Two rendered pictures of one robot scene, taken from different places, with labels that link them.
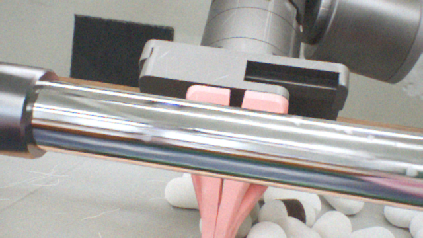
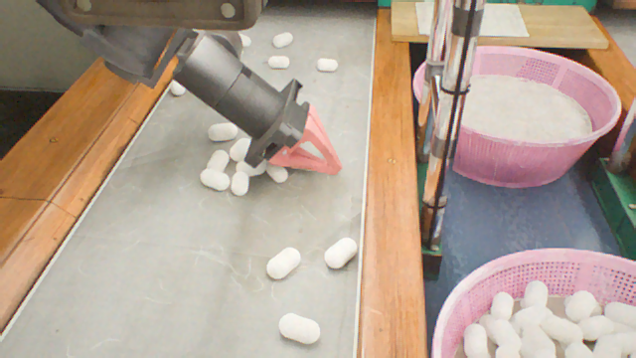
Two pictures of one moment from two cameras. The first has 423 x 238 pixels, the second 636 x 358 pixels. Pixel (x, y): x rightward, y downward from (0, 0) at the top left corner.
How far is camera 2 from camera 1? 59 cm
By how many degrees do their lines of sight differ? 83
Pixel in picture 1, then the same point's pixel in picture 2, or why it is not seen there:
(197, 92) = (310, 125)
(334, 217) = not seen: hidden behind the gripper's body
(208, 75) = (302, 116)
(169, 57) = (294, 123)
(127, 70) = not seen: outside the picture
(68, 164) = (176, 249)
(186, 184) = (243, 180)
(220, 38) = (269, 101)
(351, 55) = not seen: hidden behind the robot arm
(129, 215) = (259, 210)
